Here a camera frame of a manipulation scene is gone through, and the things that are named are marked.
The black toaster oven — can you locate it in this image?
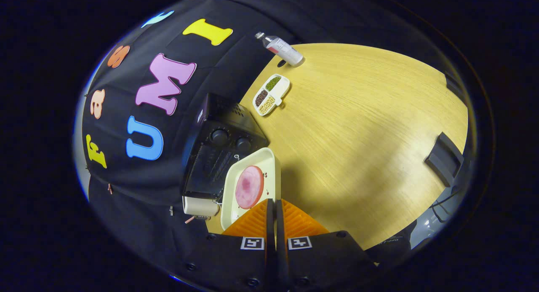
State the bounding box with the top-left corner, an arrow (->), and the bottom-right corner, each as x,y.
182,93 -> 270,201

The pink ham slice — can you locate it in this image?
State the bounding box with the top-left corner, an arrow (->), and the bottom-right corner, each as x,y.
235,166 -> 265,210

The divided white bean dish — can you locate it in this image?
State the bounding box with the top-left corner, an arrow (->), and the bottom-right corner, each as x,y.
252,74 -> 291,116

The clear plastic bottle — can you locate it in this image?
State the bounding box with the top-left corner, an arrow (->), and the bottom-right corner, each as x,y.
255,32 -> 304,68

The black cable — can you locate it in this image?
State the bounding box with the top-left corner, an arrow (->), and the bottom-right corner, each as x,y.
430,190 -> 464,223

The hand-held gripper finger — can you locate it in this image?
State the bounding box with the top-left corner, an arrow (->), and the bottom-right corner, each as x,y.
171,198 -> 277,290
276,198 -> 379,290

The cream square plate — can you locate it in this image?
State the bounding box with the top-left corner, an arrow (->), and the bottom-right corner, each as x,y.
220,147 -> 282,230

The black chair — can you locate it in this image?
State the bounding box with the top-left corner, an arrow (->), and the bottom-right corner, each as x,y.
424,131 -> 465,188

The white toaster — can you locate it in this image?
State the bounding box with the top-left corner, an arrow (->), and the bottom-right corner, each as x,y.
182,196 -> 220,217

